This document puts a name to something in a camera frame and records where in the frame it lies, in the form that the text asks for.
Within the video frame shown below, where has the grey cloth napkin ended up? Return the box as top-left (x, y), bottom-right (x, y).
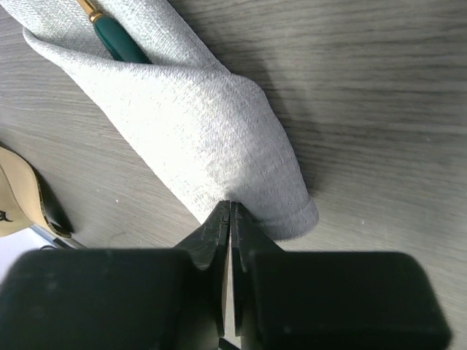
top-left (1, 1), bottom-right (319, 240)

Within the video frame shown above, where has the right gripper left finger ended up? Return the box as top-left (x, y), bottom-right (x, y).
top-left (1, 201), bottom-right (231, 349)

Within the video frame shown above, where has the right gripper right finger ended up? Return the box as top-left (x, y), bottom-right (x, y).
top-left (230, 203), bottom-right (452, 349)

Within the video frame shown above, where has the beige cap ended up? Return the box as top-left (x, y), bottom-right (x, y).
top-left (1, 147), bottom-right (74, 239)

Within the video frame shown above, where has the green handled gold utensil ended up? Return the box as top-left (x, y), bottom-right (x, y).
top-left (77, 0), bottom-right (152, 64)

